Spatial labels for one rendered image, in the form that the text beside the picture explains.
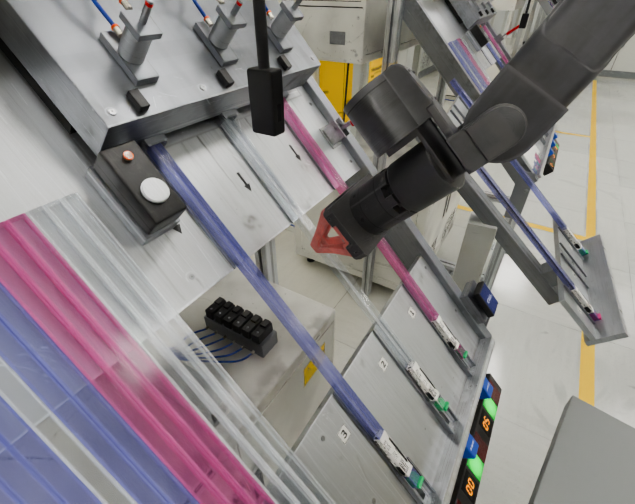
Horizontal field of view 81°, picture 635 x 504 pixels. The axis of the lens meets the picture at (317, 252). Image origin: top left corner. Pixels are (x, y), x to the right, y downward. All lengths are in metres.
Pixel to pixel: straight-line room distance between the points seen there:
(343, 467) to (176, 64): 0.45
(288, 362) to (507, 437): 0.95
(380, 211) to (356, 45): 1.12
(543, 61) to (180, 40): 0.34
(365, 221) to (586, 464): 0.58
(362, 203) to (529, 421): 1.30
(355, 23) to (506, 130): 1.16
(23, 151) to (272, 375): 0.54
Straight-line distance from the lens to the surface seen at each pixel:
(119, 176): 0.36
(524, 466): 1.50
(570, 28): 0.35
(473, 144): 0.34
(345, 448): 0.46
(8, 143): 0.41
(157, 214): 0.35
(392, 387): 0.53
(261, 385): 0.75
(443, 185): 0.35
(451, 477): 0.57
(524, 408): 1.62
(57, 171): 0.40
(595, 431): 0.87
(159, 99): 0.40
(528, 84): 0.34
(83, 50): 0.41
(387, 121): 0.35
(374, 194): 0.38
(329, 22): 1.50
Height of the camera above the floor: 1.24
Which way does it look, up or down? 36 degrees down
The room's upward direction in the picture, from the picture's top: straight up
